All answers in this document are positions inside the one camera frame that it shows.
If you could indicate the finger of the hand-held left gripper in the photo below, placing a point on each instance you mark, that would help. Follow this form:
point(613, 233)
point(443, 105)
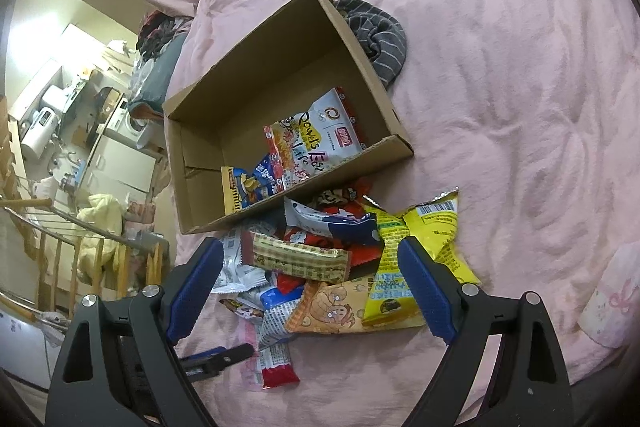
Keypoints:
point(225, 354)

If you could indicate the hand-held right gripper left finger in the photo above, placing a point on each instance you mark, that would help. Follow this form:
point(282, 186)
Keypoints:
point(195, 292)

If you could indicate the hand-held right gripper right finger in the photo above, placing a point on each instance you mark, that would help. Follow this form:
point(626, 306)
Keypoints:
point(425, 297)

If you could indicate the pile of mixed snacks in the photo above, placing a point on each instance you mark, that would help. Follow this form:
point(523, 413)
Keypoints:
point(232, 267)

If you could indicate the red-end stick packet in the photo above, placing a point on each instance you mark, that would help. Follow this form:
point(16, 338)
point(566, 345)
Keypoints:
point(277, 374)

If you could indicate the yellow snack bag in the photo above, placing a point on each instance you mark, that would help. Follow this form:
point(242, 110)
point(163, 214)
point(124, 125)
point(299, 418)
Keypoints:
point(440, 227)

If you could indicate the blue cartoon snack packet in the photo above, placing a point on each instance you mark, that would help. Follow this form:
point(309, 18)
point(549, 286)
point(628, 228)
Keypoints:
point(255, 187)

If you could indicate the blue white snack bag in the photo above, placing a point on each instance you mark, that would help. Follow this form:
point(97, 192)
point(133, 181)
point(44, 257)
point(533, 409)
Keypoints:
point(325, 222)

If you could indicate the white red-label snack bag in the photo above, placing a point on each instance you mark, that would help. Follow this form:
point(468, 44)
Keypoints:
point(325, 127)

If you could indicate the cardboard box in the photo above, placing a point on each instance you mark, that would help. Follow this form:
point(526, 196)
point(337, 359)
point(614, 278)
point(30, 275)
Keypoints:
point(280, 57)

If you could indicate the pale yellow plush blanket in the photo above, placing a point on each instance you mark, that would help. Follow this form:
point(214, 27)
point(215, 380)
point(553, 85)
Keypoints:
point(102, 212)

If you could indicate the white cabinet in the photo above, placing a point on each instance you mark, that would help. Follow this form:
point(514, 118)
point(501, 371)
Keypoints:
point(120, 167)

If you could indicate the white storage unit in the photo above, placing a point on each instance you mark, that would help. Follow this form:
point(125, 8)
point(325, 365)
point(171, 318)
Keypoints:
point(25, 347)

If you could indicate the pink patterned pillow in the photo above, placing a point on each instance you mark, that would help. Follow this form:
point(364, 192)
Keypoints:
point(610, 302)

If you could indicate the wooden drying rack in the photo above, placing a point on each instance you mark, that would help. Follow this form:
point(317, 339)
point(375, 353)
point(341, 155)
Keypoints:
point(30, 203)

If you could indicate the white kitchen appliance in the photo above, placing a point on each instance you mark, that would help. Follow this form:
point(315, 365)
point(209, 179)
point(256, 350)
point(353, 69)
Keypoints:
point(37, 132)

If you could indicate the pink blanket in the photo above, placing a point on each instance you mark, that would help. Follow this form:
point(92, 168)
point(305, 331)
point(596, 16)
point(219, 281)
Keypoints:
point(500, 82)

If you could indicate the dark clothes heap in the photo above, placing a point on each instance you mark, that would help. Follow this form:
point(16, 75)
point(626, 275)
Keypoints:
point(160, 32)

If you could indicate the grey striped cloth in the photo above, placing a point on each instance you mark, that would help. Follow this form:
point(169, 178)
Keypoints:
point(380, 37)

